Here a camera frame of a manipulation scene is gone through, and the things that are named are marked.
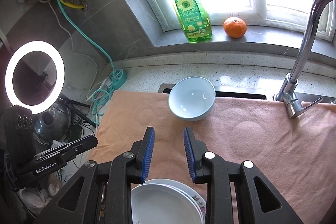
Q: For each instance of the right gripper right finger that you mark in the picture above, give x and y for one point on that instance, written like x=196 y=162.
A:
x=258 y=201

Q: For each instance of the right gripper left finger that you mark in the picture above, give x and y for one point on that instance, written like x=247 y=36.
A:
x=79 y=199

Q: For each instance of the plain white plate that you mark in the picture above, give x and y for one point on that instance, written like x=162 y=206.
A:
x=166 y=201

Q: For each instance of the light blue ceramic bowl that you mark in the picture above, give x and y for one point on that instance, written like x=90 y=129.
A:
x=192 y=98

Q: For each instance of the large stainless steel bowl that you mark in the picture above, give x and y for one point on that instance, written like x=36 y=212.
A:
x=102 y=206

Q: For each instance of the chrome kitchen faucet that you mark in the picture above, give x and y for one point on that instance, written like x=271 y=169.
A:
x=287 y=94

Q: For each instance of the black tripod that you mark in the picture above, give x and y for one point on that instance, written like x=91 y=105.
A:
x=71 y=104

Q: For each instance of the peach towel mat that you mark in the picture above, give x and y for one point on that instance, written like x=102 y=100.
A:
x=296 y=155

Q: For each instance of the teal power strip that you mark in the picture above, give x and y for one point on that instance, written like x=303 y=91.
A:
x=116 y=79

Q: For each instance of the orange tangerine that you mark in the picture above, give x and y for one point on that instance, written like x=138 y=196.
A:
x=235 y=27

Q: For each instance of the green dish soap bottle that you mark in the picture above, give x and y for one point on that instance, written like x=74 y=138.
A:
x=194 y=20

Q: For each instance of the ring light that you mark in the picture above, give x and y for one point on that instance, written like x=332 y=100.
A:
x=52 y=52

